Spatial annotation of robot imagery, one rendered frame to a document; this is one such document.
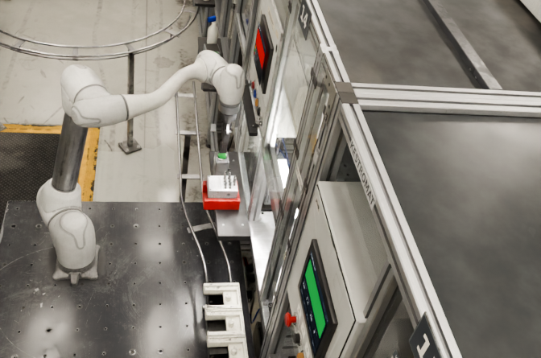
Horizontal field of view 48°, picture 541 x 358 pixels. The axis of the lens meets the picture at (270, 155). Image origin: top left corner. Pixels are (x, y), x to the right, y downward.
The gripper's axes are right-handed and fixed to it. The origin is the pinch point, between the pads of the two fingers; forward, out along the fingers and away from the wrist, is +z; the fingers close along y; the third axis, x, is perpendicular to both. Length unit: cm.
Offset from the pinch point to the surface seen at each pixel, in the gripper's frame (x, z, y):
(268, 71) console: -9, -54, -21
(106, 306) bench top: 48, 42, -53
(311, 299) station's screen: -7, -51, -118
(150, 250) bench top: 31, 41, -25
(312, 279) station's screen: -7, -55, -114
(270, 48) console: -8, -64, -20
